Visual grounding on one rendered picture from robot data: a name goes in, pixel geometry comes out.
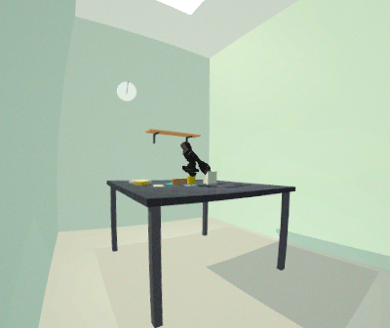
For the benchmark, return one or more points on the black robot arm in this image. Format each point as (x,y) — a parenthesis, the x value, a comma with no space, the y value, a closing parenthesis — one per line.
(190,156)

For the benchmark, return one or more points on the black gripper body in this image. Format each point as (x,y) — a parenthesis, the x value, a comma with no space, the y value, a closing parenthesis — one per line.
(192,168)

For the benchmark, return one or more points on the tan wooden plank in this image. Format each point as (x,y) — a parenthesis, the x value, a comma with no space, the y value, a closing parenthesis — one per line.
(179,181)

